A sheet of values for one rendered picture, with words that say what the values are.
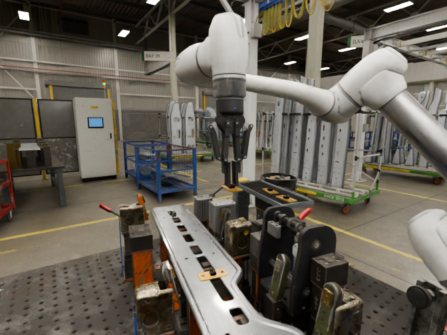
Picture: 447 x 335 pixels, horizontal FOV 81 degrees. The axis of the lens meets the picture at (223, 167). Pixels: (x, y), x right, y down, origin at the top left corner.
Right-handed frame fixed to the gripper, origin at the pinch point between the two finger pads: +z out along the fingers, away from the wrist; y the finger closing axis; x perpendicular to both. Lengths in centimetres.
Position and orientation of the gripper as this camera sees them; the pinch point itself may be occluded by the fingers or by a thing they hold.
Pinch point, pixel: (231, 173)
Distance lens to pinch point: 74.1
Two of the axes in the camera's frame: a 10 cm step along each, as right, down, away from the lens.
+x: 3.2, 1.3, -9.4
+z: 0.3, 9.9, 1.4
